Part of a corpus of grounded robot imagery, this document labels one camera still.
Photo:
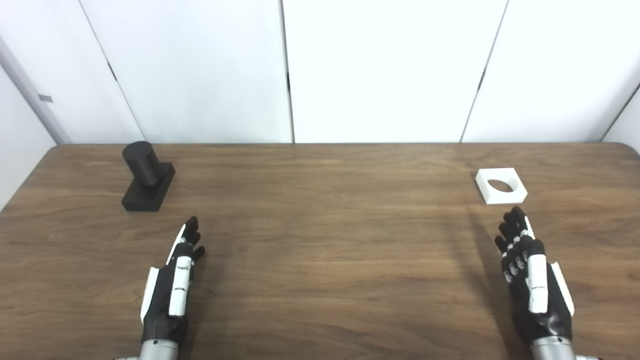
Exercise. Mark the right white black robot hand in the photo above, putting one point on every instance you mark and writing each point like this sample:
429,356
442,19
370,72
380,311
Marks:
537,285

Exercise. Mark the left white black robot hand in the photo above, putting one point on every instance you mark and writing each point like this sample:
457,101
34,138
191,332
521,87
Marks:
162,300

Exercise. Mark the white square piece with hole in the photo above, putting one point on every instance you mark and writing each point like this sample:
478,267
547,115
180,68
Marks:
500,196

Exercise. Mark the black peg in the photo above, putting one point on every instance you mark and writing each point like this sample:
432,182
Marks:
145,192

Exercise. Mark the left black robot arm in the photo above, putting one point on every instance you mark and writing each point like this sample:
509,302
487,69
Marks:
157,351

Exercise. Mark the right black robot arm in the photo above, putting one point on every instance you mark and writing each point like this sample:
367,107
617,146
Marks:
552,350

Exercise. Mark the small gray tag on post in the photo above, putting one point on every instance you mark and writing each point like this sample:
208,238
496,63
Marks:
45,98

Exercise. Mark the gray wall corner post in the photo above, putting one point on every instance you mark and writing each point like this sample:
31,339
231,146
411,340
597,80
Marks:
35,95

